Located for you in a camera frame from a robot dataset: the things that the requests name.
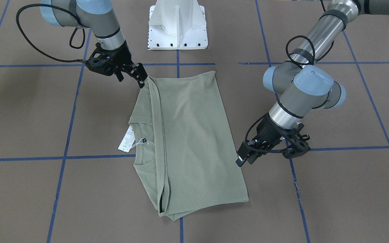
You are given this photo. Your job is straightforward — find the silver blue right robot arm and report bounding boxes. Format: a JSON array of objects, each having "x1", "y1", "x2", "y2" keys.
[{"x1": 40, "y1": 0, "x2": 147, "y2": 88}]

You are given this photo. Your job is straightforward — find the olive green long-sleeve shirt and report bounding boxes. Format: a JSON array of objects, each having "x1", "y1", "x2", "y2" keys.
[{"x1": 129, "y1": 71, "x2": 249, "y2": 220}]

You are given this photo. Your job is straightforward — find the white paper hang tag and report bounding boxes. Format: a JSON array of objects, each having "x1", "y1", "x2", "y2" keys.
[{"x1": 118, "y1": 126, "x2": 149, "y2": 153}]

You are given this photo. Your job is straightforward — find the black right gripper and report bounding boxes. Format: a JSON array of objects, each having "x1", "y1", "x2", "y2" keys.
[{"x1": 108, "y1": 40, "x2": 148, "y2": 89}]

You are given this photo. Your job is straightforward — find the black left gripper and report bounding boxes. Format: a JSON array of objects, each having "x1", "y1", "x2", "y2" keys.
[{"x1": 236, "y1": 113, "x2": 296, "y2": 167}]

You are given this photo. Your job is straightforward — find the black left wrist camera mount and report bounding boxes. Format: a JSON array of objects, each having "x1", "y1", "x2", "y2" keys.
[{"x1": 279, "y1": 122, "x2": 311, "y2": 159}]

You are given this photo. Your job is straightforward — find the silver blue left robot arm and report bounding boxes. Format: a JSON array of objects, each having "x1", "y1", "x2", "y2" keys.
[{"x1": 236, "y1": 0, "x2": 389, "y2": 167}]

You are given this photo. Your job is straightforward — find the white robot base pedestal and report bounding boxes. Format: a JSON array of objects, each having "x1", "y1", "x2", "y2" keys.
[{"x1": 147, "y1": 0, "x2": 208, "y2": 50}]

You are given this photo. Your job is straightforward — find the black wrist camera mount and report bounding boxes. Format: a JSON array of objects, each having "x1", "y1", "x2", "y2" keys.
[
  {"x1": 279, "y1": 122, "x2": 311, "y2": 159},
  {"x1": 85, "y1": 43, "x2": 124, "y2": 82}
]

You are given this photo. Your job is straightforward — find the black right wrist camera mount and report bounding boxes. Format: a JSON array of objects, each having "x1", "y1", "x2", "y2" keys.
[{"x1": 85, "y1": 43, "x2": 124, "y2": 82}]

